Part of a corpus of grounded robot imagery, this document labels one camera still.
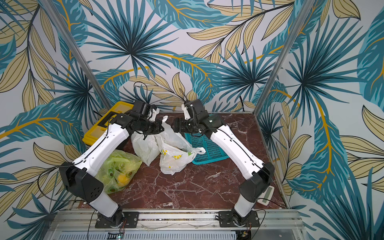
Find yellow black toolbox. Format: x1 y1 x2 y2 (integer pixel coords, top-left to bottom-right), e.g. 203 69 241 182
83 101 134 146

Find white lemon print bag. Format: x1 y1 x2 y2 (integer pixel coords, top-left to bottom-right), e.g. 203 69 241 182
155 123 206 175

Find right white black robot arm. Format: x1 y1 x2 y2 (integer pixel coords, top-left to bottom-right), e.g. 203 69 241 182
172 99 275 227

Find metal frame pole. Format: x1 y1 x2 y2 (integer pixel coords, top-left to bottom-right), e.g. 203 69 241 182
41 0 112 109
254 1 315 117

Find right metal frame pole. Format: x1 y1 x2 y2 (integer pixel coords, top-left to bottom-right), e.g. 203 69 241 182
254 1 315 117

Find left metal frame pole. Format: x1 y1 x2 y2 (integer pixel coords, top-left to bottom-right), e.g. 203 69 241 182
41 0 112 109

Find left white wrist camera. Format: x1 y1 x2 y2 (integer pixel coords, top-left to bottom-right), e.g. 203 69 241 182
148 106 160 122

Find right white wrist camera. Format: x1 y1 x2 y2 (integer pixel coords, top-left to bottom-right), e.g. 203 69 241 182
182 103 194 120

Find plain white plastic bag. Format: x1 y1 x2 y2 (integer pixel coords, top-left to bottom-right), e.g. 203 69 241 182
131 121 164 166

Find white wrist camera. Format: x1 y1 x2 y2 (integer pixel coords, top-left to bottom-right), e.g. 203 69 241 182
148 106 160 122
182 103 194 120

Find green plastic bag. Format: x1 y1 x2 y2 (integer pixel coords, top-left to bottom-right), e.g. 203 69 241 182
96 150 143 195

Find teal plastic basket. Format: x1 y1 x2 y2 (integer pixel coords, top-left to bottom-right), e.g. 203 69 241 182
183 114 229 165

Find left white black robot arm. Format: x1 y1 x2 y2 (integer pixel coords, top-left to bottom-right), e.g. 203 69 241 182
59 100 164 227

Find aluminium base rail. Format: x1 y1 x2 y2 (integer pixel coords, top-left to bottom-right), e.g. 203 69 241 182
44 209 309 240

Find yellow pear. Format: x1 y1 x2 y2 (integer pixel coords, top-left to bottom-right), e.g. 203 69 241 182
117 174 130 188

